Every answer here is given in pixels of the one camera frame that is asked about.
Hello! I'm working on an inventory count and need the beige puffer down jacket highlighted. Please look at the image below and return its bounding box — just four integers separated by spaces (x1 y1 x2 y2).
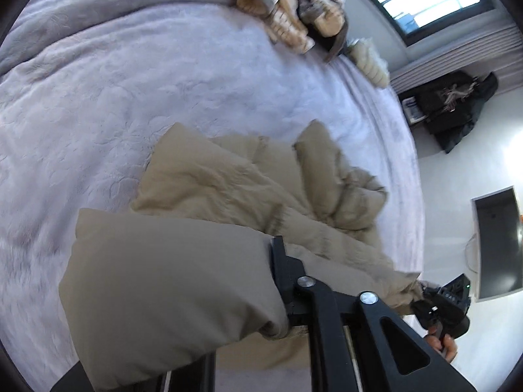
59 121 422 391

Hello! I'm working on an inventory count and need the black clothes pile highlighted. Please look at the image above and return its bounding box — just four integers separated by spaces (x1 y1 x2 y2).
398 70 499 154

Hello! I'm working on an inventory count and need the person's right hand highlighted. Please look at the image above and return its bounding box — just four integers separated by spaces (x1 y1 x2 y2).
424 326 458 364

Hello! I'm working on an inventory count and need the dark monitor screen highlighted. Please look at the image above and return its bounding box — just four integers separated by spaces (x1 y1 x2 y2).
473 187 522 301

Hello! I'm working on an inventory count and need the calculator device on stand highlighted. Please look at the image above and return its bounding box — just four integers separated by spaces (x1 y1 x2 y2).
401 97 426 126

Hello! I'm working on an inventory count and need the grey ribbed curtain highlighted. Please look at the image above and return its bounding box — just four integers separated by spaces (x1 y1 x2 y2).
391 22 522 93

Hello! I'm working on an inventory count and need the cream ribbed pillow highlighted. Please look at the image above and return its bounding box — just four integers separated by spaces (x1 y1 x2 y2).
348 38 390 89

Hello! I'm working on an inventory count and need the beige striped knit garment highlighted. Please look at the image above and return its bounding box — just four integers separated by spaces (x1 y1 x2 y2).
236 0 348 62

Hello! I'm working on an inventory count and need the lavender plush bed blanket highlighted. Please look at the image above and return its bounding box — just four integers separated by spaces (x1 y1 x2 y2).
1 0 425 391

